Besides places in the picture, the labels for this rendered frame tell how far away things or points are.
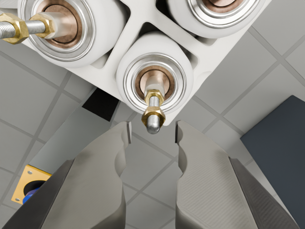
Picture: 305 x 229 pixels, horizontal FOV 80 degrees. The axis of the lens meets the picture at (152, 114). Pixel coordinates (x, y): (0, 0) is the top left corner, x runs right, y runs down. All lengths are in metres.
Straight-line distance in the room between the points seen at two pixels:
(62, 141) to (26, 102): 0.35
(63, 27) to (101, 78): 0.12
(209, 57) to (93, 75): 0.18
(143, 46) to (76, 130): 0.17
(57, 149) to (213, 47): 0.26
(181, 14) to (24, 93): 0.49
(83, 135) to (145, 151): 0.33
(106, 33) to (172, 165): 0.50
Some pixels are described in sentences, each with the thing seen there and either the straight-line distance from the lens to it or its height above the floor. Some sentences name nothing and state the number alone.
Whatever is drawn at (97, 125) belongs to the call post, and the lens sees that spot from 0.34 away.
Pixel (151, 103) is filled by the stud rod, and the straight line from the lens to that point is 0.16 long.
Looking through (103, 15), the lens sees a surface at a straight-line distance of 0.22.
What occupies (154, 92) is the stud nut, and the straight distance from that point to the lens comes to 0.18.
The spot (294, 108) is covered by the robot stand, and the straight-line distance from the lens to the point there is 0.58.
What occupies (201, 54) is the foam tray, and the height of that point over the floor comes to 0.18.
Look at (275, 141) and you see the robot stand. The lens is 0.55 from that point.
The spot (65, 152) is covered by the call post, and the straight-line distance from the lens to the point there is 0.27.
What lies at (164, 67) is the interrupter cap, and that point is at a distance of 0.21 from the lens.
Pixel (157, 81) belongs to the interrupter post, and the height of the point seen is 0.27.
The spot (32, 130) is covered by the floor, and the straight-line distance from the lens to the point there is 0.67.
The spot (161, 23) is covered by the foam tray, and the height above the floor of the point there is 0.18.
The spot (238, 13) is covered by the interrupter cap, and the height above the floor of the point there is 0.25.
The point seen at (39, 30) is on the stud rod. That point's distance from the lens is 0.19.
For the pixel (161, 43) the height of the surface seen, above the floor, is 0.25.
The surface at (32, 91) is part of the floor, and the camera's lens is 0.60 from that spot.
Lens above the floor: 0.46
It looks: 62 degrees down
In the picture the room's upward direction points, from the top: 177 degrees counter-clockwise
